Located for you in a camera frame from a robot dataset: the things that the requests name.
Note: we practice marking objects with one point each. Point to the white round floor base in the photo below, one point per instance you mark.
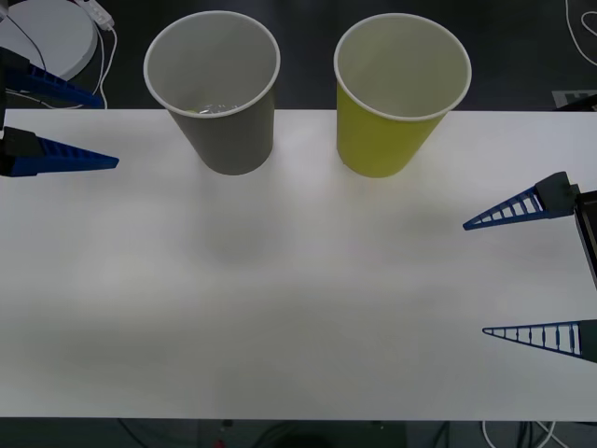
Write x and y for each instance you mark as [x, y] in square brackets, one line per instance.
[65, 37]

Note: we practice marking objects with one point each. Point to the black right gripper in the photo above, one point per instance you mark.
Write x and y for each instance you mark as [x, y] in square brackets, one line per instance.
[588, 224]

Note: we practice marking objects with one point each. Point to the grey plastic bin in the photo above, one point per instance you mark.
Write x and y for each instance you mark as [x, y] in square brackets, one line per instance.
[224, 140]

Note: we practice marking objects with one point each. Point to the grey floor socket box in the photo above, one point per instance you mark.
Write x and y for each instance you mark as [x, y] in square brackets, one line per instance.
[573, 100]

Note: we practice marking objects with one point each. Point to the clear bottle with green cap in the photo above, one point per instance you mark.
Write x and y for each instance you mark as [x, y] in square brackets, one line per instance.
[217, 110]

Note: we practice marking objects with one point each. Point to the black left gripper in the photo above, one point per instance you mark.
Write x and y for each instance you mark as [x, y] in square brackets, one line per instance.
[3, 158]

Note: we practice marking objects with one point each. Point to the white power strip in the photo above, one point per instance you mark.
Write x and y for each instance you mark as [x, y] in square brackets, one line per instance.
[99, 13]

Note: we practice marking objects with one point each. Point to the yellow-green plastic bin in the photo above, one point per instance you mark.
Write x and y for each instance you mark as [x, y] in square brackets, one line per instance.
[378, 144]

